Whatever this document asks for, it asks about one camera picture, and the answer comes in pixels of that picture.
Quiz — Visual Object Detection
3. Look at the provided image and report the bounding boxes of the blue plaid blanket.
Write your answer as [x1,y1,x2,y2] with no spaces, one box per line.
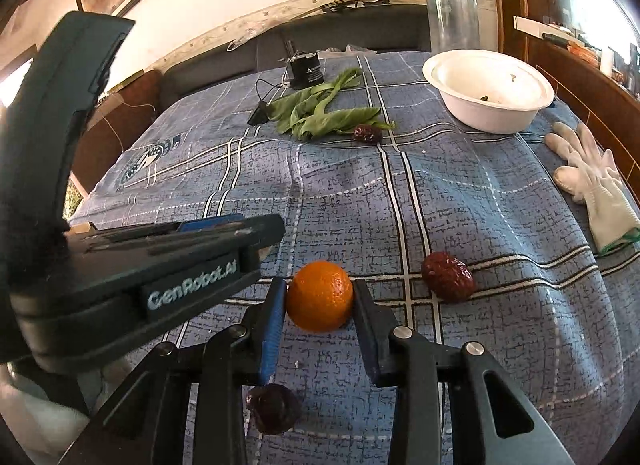
[67,50,640,465]

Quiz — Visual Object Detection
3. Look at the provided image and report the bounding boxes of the clear plastic container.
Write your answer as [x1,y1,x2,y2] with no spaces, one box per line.
[425,0,480,53]

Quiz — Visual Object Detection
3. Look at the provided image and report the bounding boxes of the orange tangerine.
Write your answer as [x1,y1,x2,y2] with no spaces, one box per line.
[286,261,355,333]

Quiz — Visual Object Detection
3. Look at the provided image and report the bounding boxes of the black cylindrical device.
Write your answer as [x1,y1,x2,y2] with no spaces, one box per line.
[285,52,323,91]

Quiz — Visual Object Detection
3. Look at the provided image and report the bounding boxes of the brown wooden side board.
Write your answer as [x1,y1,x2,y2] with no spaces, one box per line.
[515,15,640,186]

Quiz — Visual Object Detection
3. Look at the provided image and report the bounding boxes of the black rack on sofa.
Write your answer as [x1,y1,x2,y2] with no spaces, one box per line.
[320,0,391,13]

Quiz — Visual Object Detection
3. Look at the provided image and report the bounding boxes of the small black clip device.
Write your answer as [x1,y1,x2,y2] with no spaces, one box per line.
[247,102,271,127]

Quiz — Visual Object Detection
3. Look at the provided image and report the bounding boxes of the person's left forearm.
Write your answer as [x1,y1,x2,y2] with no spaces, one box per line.
[0,360,108,456]

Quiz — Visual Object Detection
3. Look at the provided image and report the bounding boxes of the dark grey sofa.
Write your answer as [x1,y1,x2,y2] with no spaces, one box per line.
[160,5,431,111]

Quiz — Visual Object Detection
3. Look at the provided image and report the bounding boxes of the white bowl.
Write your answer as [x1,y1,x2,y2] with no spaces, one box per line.
[422,49,555,135]

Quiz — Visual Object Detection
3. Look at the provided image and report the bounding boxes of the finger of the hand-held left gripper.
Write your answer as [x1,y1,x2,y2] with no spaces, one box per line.
[70,214,246,238]
[65,214,287,287]

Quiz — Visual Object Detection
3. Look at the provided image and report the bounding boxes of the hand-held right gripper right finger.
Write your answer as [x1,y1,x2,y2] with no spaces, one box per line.
[351,279,576,465]

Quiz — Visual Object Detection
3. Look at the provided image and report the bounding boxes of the dark purple plum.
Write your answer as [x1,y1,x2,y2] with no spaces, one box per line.
[246,384,302,436]

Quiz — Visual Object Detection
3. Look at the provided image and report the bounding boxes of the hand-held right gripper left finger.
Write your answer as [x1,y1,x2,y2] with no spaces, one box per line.
[60,277,289,465]

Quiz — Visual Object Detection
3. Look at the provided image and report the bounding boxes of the green leaves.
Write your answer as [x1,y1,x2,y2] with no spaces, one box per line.
[267,68,396,142]

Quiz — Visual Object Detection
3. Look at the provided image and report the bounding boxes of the white work glove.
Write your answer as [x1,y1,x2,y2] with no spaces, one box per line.
[545,122,640,253]

